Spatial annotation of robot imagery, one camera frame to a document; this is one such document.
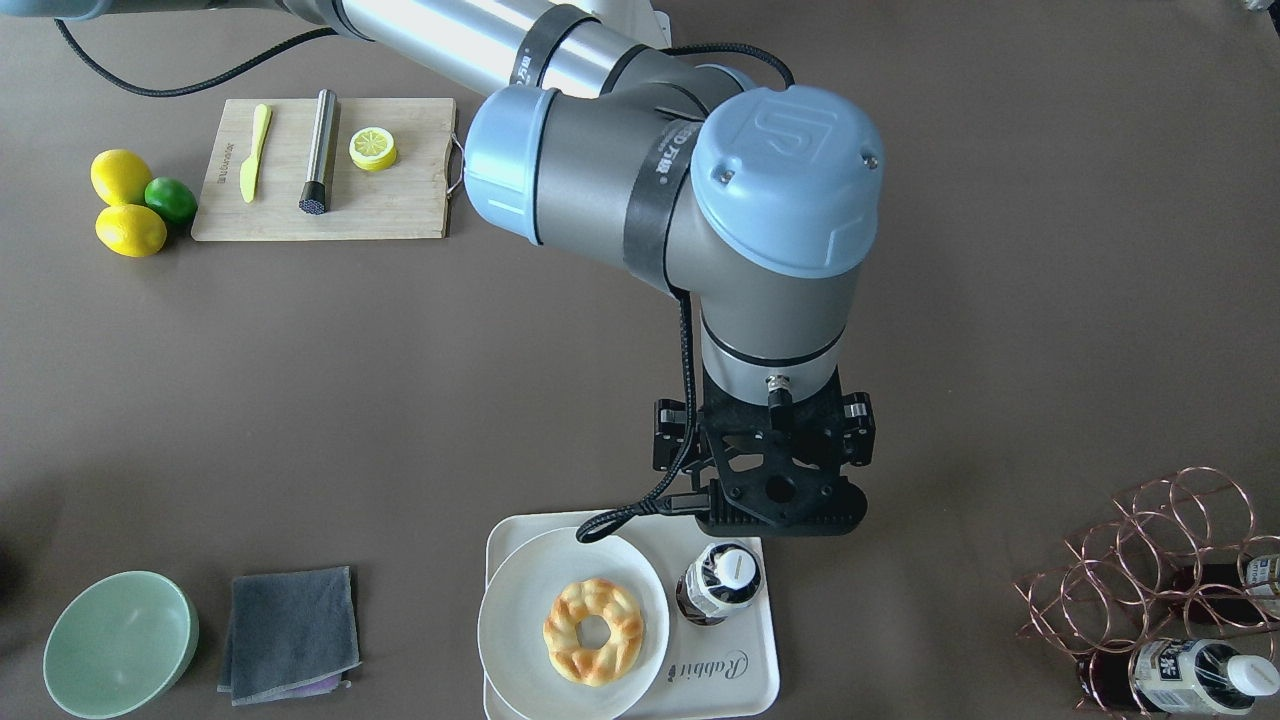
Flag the yellow lemon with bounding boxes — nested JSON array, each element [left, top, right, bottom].
[[95, 204, 168, 258], [90, 149, 154, 208]]

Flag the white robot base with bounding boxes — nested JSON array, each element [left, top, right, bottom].
[[634, 8, 672, 49]]

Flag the white serving tray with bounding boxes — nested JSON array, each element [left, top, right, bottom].
[[484, 511, 780, 719]]

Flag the braided ring bread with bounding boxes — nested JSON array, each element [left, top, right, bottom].
[[541, 577, 646, 687]]

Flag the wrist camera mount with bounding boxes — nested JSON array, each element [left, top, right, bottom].
[[695, 389, 868, 537]]

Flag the green lime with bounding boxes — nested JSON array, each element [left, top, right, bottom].
[[143, 177, 198, 227]]

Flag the yellow plastic knife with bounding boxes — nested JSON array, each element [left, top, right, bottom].
[[239, 102, 273, 204]]

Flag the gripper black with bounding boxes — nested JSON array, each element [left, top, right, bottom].
[[652, 392, 876, 471]]

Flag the half lemon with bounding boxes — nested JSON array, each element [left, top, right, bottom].
[[348, 126, 398, 172]]

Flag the lower yellow lemon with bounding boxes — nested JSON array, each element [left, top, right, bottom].
[[95, 204, 168, 258]]

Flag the upper yellow lemon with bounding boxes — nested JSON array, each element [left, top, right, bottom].
[[90, 149, 154, 208]]

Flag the grey folded cloth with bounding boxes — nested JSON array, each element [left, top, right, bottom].
[[218, 566, 362, 706]]

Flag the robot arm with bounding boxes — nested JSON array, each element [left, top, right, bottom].
[[279, 1, 884, 468]]

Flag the copper wire bottle rack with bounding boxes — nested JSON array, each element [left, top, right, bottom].
[[1012, 466, 1277, 719]]

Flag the white round plate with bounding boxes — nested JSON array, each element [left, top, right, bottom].
[[477, 528, 669, 719]]

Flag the green ceramic bowl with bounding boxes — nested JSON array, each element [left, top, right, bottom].
[[42, 570, 200, 719]]

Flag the steel muddler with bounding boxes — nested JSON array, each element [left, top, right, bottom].
[[298, 88, 338, 217]]

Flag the wooden cutting board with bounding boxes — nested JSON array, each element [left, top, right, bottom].
[[191, 97, 457, 242]]

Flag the tea bottle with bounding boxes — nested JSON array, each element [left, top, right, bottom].
[[675, 541, 764, 626]]

